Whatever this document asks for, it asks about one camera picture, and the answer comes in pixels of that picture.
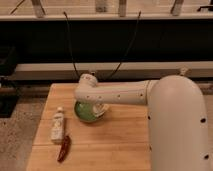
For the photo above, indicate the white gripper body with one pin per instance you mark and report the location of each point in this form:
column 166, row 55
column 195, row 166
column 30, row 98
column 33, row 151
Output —
column 98, row 106

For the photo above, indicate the green ceramic bowl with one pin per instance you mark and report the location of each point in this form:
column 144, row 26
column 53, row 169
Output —
column 84, row 112

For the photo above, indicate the red chili pepper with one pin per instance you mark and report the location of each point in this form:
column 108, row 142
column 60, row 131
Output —
column 64, row 149

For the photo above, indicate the right wall outlet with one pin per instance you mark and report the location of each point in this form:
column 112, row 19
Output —
column 183, row 71

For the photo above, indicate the white sponge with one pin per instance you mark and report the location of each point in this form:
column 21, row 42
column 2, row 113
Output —
column 101, row 111

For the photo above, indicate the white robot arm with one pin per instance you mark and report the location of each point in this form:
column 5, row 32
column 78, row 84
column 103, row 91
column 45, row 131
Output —
column 177, row 118

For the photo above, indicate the white squeeze bottle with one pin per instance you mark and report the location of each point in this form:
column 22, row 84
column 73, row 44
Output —
column 57, row 130

